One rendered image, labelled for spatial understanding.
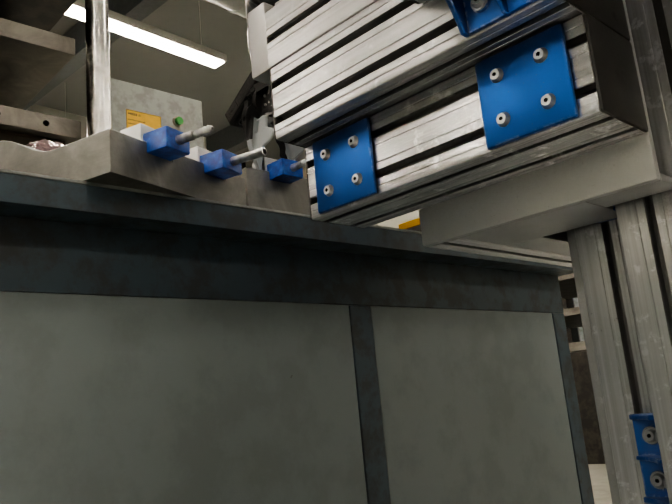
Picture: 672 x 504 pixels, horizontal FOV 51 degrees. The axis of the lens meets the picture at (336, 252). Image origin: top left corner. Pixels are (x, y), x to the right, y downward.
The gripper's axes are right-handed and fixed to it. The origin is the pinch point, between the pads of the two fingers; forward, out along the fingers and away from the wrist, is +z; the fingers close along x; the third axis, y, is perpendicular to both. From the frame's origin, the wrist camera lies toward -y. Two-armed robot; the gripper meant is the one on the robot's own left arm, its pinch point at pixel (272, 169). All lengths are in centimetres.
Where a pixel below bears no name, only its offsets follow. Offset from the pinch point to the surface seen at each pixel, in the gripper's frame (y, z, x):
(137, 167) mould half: 12.1, 8.8, -30.7
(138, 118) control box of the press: -85, -46, 21
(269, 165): 2.1, 0.4, -2.2
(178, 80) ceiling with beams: -559, -338, 324
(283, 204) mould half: 2.1, 6.7, 0.1
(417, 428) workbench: 4, 44, 24
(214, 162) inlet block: 10.0, 5.2, -18.1
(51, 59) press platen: -87, -58, -3
